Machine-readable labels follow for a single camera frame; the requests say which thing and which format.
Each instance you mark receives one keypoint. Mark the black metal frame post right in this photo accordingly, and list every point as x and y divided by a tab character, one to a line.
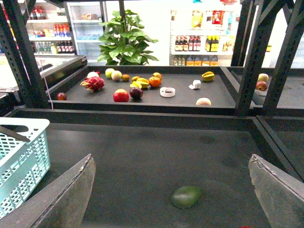
257	19

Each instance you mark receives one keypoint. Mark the yellow star fruit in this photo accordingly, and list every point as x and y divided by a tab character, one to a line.
208	76
140	83

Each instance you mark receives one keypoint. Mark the red apple far right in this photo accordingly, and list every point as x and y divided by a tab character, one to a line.
261	86

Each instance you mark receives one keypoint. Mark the orange yellow fruit behind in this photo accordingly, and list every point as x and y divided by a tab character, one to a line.
158	75

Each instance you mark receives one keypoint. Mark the brown kiwi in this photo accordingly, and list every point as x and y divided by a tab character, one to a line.
126	78

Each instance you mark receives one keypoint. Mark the small red apple left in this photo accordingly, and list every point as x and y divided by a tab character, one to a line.
61	96

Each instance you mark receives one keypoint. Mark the yellow star fruit right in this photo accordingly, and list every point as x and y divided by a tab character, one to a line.
208	76

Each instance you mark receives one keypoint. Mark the glass door refrigerator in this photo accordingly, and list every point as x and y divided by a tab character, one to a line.
85	18

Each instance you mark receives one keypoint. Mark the green apple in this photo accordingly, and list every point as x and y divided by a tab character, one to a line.
108	72

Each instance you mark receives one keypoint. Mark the pink peach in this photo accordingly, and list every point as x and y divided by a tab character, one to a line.
203	101

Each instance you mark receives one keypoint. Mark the black metal frame post left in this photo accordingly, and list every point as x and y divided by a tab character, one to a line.
20	55

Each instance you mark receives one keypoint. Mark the orange persimmon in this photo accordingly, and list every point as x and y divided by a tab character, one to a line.
154	82

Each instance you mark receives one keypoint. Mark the small brown fruit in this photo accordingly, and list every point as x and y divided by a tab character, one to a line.
135	78

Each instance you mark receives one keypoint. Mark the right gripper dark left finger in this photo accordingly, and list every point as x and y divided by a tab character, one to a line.
61	204

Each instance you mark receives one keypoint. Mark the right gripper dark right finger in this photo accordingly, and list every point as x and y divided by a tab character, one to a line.
280	195

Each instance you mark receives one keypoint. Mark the green potted plant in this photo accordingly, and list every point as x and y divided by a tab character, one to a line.
124	42

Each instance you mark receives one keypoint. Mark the pink dragon fruit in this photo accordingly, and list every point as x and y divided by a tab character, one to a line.
93	84

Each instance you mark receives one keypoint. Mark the pale round melon fruit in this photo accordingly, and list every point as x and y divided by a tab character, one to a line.
116	75

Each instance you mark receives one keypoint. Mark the pale apple far right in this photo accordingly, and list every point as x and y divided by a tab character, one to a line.
263	77

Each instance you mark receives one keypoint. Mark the dark purple plum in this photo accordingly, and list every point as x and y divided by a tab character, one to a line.
136	93

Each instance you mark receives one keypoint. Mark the light blue plastic basket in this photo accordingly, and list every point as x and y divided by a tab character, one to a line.
22	164

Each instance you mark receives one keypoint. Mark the left store shelf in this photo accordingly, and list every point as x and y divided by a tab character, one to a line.
47	27

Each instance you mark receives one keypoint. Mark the black metal frame post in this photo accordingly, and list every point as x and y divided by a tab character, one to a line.
20	55
257	19

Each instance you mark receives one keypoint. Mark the white shelf with bottles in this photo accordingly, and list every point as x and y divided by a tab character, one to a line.
203	32

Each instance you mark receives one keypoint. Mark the yellow star fruit centre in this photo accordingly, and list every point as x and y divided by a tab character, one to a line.
140	83

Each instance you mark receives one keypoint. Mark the grey basket handle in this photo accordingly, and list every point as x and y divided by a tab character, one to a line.
13	134

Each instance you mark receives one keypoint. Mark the green avocado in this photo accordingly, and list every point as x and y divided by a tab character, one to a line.
185	197

